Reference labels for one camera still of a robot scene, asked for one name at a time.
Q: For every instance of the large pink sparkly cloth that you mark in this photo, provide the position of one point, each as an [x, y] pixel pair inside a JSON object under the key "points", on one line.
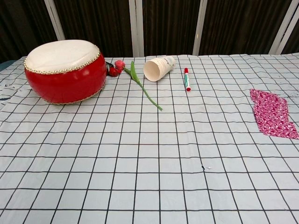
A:
{"points": [[271, 112]]}

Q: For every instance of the cream paper cup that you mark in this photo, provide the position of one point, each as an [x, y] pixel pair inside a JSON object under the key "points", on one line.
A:
{"points": [[157, 68]]}

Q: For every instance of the white black grid tablecloth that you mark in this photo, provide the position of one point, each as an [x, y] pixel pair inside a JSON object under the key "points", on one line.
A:
{"points": [[149, 151]]}

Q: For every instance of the artificial pink tulip green stem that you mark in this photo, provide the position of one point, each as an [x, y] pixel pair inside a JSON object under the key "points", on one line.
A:
{"points": [[134, 74]]}

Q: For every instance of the green marker red cap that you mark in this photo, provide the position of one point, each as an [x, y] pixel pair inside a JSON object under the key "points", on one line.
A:
{"points": [[187, 79]]}

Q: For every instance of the small black clip object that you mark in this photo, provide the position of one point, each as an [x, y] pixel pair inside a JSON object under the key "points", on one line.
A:
{"points": [[108, 68]]}

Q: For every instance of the red drum white skin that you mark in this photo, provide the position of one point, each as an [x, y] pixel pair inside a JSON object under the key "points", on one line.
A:
{"points": [[67, 81]]}

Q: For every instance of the white screen frame post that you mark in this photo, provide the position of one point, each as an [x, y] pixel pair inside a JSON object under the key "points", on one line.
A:
{"points": [[54, 19], [199, 28], [136, 28], [283, 30]]}

